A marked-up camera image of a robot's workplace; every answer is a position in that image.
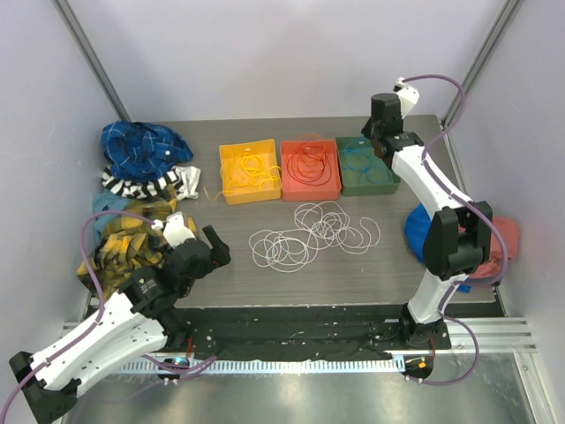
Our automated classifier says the blue thin cable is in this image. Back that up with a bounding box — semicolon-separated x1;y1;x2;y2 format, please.
343;136;389;185
342;148;380;176

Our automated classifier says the orange thin cable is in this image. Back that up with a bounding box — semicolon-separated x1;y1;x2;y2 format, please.
289;132;330;176

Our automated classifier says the yellow thin cable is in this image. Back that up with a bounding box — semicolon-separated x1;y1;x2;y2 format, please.
202;152;283;202
229;152;282;189

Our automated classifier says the white thin cable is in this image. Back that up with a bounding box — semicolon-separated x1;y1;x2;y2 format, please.
339;216;382;254

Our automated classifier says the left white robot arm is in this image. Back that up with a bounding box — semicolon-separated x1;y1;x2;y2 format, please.
9;225;231;423

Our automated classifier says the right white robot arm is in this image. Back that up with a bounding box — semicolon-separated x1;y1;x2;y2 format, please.
362;88;493;349

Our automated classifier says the green plastic bin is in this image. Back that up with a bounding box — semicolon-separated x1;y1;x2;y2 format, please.
335;136;401;196

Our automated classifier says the yellow plaid shirt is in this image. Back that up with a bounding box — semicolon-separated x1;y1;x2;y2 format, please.
77;196;177;299

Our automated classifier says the black white striped cloth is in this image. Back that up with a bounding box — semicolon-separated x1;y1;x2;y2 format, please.
102;166;201;201

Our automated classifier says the red plastic bin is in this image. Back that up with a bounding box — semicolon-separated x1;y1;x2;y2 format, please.
280;139;342;201

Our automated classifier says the yellow plastic bin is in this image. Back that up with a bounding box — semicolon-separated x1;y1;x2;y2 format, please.
219;139;282;206

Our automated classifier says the teal cloth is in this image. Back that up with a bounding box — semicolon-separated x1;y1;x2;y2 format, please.
92;190;131;226

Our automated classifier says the blue cloth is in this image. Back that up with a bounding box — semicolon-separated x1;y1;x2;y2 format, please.
403;203;471;293

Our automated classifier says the blue plaid shirt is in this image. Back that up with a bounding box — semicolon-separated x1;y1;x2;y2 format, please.
101;120;193;182

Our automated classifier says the salmon pink cloth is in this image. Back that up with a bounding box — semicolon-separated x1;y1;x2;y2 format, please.
470;216;519;280

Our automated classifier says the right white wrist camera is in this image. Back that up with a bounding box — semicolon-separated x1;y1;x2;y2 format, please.
394;78;420;119

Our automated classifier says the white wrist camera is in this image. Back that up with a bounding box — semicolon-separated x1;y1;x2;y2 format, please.
151;212;197;248
394;78;420;119

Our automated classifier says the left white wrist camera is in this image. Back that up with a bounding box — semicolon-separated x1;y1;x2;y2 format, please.
151;212;197;248

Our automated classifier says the dark red cable in bin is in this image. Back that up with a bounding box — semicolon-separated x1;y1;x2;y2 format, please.
284;145;331;186

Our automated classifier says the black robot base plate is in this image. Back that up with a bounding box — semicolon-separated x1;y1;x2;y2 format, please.
174;305;451;362

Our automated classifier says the yellow cable in bin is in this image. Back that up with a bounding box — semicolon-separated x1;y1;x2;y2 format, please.
220;152;257;191

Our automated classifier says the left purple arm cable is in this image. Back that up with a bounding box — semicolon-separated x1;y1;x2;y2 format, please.
0;209;164;419

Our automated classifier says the white slotted cable duct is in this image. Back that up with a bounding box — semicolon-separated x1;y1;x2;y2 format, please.
118;358;405;375

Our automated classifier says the right aluminium frame post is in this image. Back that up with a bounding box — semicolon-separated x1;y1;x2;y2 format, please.
441;0;524;129

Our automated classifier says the aluminium frame post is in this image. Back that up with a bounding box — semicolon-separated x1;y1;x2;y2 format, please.
441;0;524;129
52;0;131;121

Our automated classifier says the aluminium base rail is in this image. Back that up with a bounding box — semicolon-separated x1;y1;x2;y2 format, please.
61;315;539;354

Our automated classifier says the left aluminium frame post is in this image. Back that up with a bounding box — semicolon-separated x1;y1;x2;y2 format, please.
52;0;131;121

